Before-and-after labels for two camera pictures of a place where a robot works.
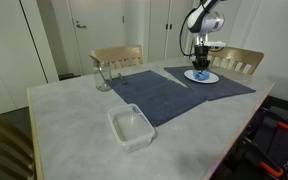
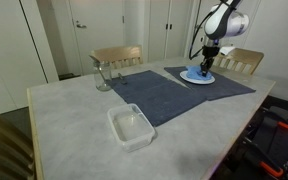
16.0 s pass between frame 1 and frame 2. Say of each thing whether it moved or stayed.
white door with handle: stayed
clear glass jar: stayed
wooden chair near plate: stayed
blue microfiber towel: moved
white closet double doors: stayed
